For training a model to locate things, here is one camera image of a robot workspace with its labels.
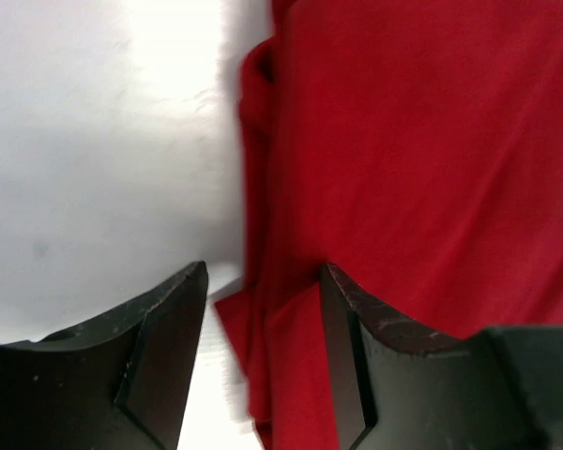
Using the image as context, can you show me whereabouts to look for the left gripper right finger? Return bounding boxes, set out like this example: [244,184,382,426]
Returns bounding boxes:
[319,263,378,449]

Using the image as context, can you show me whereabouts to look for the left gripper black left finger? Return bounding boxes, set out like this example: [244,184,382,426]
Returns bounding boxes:
[112,260,209,450]

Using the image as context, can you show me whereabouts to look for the red t shirt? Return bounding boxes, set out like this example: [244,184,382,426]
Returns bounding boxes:
[216,1,563,449]

